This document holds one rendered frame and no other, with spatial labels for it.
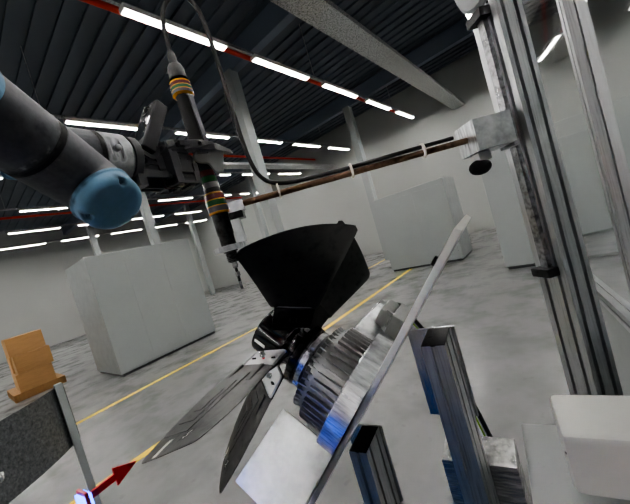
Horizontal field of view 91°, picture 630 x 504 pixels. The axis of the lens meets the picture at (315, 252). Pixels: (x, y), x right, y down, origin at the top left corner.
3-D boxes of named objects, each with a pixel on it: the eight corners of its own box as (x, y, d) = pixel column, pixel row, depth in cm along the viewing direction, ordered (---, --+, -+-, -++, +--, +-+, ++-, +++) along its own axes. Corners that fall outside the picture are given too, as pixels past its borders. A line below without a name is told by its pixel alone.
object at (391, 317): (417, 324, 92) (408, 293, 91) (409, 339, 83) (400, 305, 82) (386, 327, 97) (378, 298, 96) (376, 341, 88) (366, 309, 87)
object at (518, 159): (543, 272, 75) (476, 20, 72) (561, 273, 70) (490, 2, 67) (532, 276, 74) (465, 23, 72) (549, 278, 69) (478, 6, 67)
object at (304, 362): (319, 368, 81) (313, 363, 82) (337, 326, 76) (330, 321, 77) (289, 399, 69) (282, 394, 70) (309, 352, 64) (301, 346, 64)
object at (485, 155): (486, 173, 72) (481, 153, 72) (498, 169, 69) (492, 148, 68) (466, 179, 72) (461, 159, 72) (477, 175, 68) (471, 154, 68)
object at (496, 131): (502, 151, 74) (492, 117, 74) (524, 141, 67) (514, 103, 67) (462, 163, 74) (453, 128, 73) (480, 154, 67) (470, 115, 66)
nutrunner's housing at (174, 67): (244, 259, 68) (182, 55, 66) (241, 259, 64) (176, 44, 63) (227, 264, 68) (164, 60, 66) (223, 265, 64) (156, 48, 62)
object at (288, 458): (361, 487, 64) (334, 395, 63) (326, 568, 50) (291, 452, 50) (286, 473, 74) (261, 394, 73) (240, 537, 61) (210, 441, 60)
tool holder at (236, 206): (257, 244, 70) (244, 202, 70) (253, 243, 63) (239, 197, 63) (218, 255, 69) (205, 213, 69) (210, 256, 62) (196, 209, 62)
